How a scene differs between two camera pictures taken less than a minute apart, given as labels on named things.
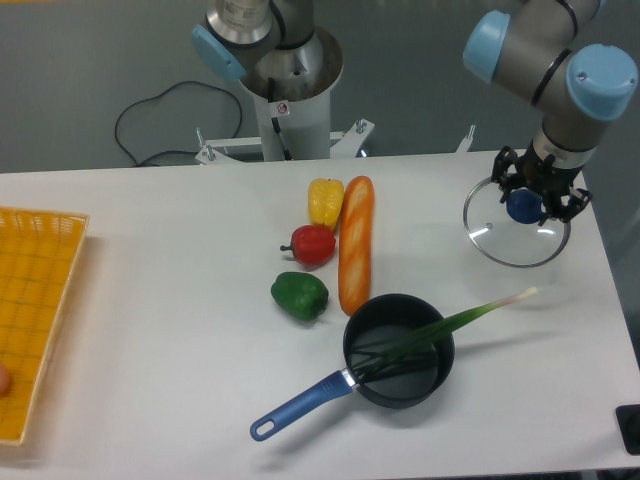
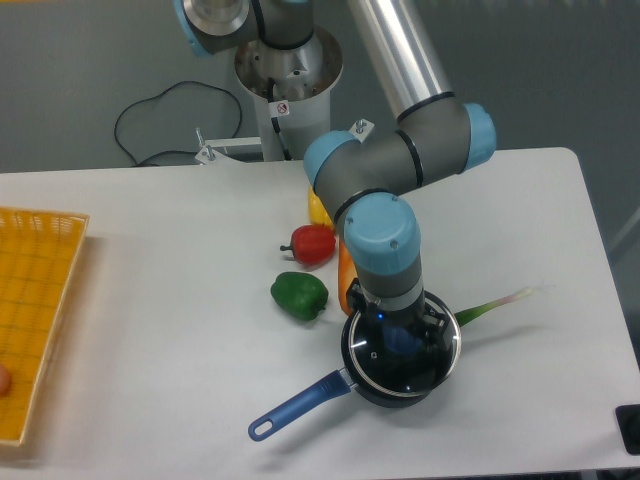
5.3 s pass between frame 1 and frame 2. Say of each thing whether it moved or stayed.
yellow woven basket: stayed
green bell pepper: stayed
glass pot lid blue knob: moved
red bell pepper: stayed
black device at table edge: stayed
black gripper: moved
